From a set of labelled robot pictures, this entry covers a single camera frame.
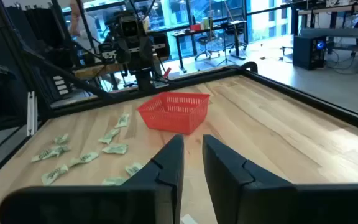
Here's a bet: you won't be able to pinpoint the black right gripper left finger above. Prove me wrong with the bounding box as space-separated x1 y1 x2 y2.
0 134 185 224

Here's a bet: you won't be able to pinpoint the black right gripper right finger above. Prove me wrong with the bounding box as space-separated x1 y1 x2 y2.
202 134 358 224

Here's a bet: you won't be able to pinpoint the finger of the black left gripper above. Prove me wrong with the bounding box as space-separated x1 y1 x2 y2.
99 39 132 65
140 33 171 63

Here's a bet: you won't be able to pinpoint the green white stevia packet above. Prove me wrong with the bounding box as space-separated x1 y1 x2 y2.
102 143 129 155
31 149 58 163
101 176 127 187
41 164 70 186
98 128 121 145
53 133 70 145
69 151 100 167
125 162 144 177
115 113 131 129
50 144 71 156

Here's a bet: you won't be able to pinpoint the black office desk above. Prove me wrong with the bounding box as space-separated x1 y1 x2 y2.
171 20 248 74

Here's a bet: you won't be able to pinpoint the red plastic mesh basket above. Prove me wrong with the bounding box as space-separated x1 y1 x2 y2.
136 91 210 135

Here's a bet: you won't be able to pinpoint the person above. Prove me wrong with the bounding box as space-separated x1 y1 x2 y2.
68 0 101 47

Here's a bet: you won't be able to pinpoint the black office chair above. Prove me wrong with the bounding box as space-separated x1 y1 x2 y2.
194 32 222 62

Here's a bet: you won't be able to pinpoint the black control box white labels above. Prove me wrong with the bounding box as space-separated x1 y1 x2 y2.
40 62 74 103

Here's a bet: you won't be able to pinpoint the black computer tower blue light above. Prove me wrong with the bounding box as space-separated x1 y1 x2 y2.
293 34 326 71

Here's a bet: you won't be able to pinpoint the grey metal workbench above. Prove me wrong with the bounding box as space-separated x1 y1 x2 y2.
296 0 358 74

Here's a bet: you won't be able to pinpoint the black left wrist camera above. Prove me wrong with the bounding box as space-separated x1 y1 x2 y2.
119 14 140 39

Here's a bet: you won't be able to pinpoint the black frame clamp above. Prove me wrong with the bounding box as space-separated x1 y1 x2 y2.
240 61 259 74

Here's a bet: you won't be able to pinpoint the silver aluminium bracket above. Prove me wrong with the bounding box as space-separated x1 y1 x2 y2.
26 91 39 137

